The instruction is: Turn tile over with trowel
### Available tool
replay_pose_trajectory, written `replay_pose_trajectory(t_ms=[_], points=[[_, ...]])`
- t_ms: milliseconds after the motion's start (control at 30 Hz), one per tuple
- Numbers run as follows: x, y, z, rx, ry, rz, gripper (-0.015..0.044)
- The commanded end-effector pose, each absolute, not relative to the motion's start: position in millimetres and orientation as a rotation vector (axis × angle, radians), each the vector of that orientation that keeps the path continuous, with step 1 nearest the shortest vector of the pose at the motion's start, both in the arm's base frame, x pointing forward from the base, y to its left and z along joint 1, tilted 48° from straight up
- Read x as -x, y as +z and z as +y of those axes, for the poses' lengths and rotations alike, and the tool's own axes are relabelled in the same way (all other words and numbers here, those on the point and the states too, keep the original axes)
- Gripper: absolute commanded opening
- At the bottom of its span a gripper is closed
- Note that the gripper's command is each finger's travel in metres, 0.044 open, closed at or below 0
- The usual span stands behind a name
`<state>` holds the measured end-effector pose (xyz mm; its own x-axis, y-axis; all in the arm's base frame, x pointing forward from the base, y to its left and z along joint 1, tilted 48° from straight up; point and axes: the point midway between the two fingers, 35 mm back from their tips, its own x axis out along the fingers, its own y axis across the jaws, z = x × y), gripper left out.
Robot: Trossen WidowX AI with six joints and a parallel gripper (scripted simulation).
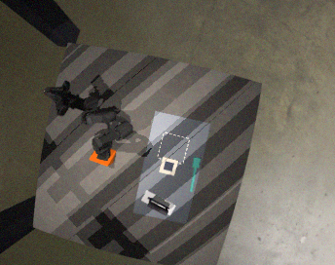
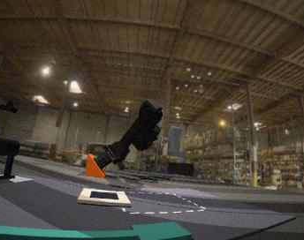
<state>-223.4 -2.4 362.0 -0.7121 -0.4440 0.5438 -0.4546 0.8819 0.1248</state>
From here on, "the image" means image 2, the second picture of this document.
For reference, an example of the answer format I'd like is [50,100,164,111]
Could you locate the cream tile with dark top panel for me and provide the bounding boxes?
[77,188,131,206]

